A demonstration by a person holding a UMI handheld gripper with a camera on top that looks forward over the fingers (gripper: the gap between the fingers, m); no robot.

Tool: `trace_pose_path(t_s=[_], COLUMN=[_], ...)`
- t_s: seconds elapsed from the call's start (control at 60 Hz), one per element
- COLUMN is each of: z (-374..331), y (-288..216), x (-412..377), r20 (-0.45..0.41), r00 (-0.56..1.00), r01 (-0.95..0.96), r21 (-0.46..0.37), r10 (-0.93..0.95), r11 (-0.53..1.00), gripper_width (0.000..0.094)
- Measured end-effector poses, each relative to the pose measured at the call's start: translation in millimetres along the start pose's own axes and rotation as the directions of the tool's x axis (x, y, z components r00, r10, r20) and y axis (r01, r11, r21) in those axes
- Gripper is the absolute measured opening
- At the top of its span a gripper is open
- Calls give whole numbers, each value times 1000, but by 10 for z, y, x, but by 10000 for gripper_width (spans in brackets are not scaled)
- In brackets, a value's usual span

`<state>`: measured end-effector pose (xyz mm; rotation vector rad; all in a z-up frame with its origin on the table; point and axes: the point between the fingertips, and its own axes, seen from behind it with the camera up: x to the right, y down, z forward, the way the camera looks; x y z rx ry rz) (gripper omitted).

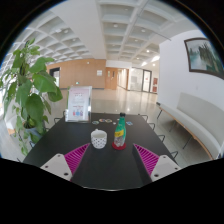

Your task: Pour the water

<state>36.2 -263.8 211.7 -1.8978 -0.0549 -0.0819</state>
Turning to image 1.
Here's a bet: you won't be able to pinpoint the grey plant pot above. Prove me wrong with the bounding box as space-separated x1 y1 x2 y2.
23 126 46 145

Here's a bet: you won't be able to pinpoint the white dotted mug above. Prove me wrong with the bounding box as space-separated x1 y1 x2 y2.
90 128 108 150

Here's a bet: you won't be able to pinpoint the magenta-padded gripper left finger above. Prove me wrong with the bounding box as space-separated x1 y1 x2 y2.
39 142 93 185

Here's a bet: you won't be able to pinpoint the clear acrylic sign stand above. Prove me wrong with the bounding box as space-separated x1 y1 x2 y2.
64 85 93 124

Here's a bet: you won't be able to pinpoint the dark framed landscape picture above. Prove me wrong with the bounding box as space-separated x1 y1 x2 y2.
183 37 224 80

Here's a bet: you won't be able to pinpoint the glass double door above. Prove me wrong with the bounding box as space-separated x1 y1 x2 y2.
141 68 154 94

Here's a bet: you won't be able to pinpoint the recessed ceiling lights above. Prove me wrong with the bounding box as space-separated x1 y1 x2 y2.
53 21 161 68

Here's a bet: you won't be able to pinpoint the white cushioned bench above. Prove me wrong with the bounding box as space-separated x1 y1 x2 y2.
155 92 224 160

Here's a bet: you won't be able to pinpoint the green leafy potted plant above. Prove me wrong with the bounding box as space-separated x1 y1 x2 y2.
0 38 64 157

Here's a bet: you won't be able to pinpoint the green plastic drink bottle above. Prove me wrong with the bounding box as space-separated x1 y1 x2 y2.
113 112 128 149

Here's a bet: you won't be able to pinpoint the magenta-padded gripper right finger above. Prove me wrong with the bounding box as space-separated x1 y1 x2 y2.
131 142 183 186

